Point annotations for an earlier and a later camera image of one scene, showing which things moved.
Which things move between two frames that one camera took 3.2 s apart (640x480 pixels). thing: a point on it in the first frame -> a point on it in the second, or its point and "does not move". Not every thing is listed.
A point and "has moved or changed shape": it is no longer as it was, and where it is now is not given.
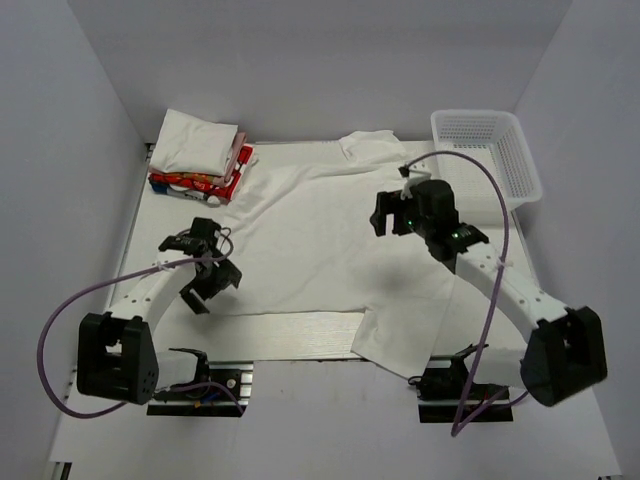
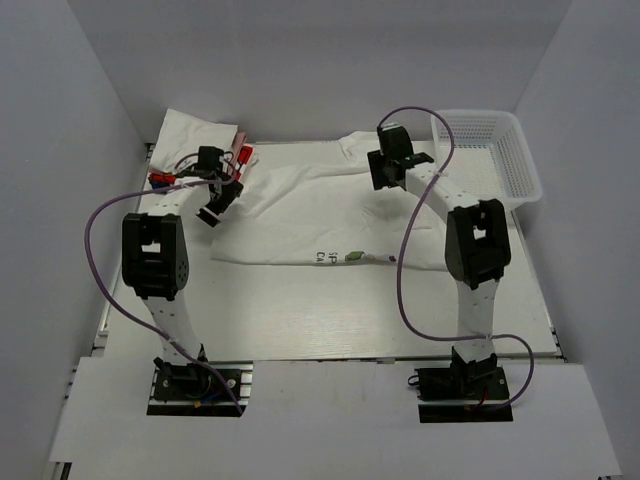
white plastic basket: [496, 138] does not move
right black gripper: [395, 216] -> [377, 170]
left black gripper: [209, 288] -> [176, 175]
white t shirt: [305, 243] has moved or changed shape
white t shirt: [189, 145] does not move
